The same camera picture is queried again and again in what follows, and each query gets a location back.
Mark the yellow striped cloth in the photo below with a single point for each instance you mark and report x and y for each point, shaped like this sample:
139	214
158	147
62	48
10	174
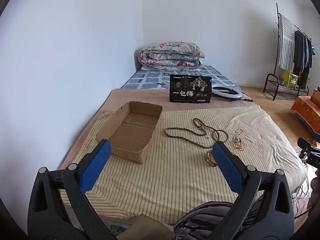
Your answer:
175	175

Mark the tan blanket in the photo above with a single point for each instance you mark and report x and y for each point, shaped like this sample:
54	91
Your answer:
140	95

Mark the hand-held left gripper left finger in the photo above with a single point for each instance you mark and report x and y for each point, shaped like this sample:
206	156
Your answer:
96	165

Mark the folded floral quilt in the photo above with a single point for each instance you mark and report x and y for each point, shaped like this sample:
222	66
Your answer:
170	55

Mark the person's striped clothing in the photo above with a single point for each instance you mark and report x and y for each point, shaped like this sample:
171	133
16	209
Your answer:
205	220

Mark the black metal clothes rack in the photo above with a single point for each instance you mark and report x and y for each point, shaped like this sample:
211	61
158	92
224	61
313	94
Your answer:
271	76

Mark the black bangle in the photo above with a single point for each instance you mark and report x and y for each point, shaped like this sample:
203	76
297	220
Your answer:
212	135

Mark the dark hanging clothes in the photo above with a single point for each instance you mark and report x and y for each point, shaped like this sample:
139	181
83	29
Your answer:
301	52

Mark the yellow box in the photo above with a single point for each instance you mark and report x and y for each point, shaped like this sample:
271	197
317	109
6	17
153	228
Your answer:
291	78

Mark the cardboard box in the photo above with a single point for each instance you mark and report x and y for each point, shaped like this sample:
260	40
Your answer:
135	132

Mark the brown cardboard piece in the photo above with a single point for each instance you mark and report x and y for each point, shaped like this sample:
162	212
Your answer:
150	227

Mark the blue plaid bedsheet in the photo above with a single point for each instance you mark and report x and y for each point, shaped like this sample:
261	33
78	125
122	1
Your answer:
150	78

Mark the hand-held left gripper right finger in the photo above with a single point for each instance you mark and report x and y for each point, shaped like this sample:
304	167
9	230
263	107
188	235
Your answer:
228	165

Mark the black snack bag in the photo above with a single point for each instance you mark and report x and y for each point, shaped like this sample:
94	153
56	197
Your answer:
190	90

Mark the striped hanging towel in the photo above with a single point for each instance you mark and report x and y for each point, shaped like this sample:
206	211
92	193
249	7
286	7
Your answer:
286	42

